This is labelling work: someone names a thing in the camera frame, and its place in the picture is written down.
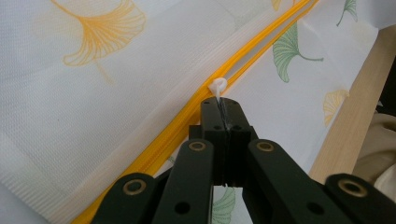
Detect beige cloth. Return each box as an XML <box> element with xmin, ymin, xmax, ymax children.
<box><xmin>351</xmin><ymin>111</ymin><xmax>396</xmax><ymax>195</ymax></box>

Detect white leaf-print mesh laundry bag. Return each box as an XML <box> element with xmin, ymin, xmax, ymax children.
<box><xmin>0</xmin><ymin>0</ymin><xmax>396</xmax><ymax>224</ymax></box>

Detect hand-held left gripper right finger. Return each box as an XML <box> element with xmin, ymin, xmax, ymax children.
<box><xmin>221</xmin><ymin>96</ymin><xmax>260</xmax><ymax>188</ymax></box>

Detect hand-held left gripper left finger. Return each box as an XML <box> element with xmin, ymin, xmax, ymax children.
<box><xmin>188</xmin><ymin>96</ymin><xmax>230</xmax><ymax>187</ymax></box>

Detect white zipper pull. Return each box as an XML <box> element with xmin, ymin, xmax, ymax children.
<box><xmin>207</xmin><ymin>77</ymin><xmax>229</xmax><ymax>105</ymax></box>

